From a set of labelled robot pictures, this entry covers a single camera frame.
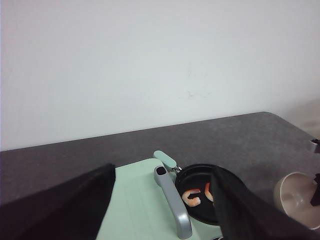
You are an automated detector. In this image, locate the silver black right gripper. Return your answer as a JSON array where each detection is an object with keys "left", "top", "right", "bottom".
[{"left": 309, "top": 138, "right": 320, "bottom": 207}]

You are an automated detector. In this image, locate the beige ribbed bowl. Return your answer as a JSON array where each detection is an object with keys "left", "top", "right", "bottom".
[{"left": 273, "top": 172, "right": 320, "bottom": 230}]

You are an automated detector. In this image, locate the pink curled shrimp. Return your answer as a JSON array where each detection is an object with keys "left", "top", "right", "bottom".
[{"left": 181, "top": 188, "right": 201, "bottom": 208}]

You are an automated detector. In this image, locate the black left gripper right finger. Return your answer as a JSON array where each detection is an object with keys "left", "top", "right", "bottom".
[{"left": 210, "top": 167, "right": 320, "bottom": 240}]

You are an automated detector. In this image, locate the mint green sandwich maker lid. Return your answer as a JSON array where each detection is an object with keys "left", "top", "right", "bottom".
[{"left": 96, "top": 157, "right": 193, "bottom": 240}]

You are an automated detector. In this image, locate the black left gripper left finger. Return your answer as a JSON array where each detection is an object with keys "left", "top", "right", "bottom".
[{"left": 0, "top": 163, "right": 116, "bottom": 240}]

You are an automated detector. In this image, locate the mint green breakfast maker base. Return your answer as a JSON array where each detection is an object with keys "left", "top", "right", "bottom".
[{"left": 189, "top": 217, "right": 223, "bottom": 240}]

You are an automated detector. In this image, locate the black frying pan green handle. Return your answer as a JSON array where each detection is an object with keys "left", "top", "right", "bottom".
[{"left": 153, "top": 150, "right": 244, "bottom": 226}]

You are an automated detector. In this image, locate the pink shrimp with red tail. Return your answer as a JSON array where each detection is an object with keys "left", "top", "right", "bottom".
[{"left": 204, "top": 182, "right": 214, "bottom": 203}]

